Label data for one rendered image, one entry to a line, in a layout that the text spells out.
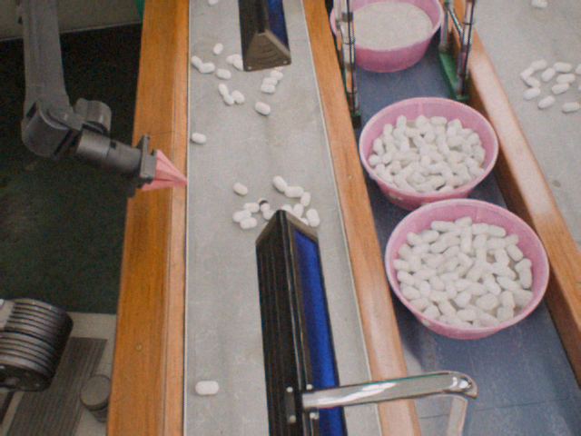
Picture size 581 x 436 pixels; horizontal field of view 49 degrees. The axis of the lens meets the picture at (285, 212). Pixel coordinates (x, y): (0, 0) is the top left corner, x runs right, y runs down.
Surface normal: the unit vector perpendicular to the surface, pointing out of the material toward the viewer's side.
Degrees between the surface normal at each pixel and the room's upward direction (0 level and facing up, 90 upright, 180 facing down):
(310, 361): 58
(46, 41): 45
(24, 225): 0
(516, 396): 0
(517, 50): 0
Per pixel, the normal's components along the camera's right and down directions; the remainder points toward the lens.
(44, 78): 0.56, -0.69
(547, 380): -0.13, -0.62
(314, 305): 0.77, -0.45
